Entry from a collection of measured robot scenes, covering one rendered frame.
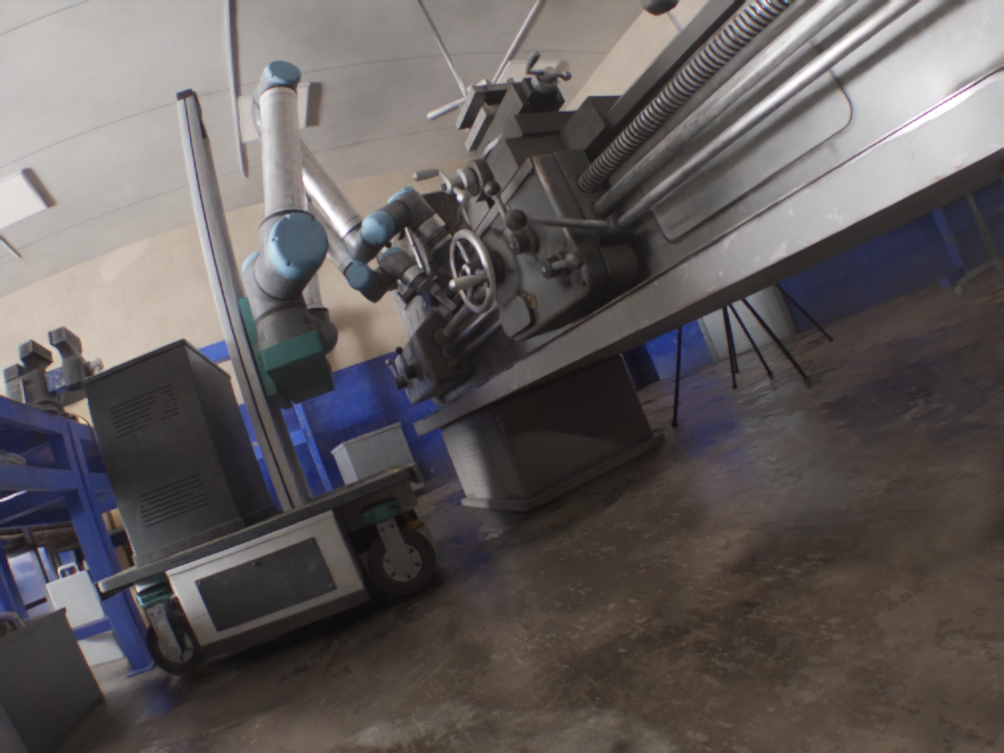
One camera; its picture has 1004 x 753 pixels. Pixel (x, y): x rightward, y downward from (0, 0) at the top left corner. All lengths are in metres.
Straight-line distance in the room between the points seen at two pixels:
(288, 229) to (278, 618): 0.92
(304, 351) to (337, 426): 3.91
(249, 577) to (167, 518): 0.28
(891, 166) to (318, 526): 1.26
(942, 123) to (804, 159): 0.32
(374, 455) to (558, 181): 3.07
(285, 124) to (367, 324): 4.10
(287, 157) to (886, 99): 1.30
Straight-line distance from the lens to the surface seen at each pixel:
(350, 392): 5.27
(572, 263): 0.88
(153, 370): 1.48
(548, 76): 1.22
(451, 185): 1.18
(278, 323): 1.37
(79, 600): 2.28
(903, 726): 0.50
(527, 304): 1.16
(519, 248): 1.07
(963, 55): 0.76
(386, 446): 3.88
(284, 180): 1.40
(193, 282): 5.71
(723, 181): 0.93
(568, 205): 1.03
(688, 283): 0.78
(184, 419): 1.43
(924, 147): 0.59
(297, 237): 1.27
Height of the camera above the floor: 0.36
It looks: 4 degrees up
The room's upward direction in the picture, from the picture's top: 22 degrees counter-clockwise
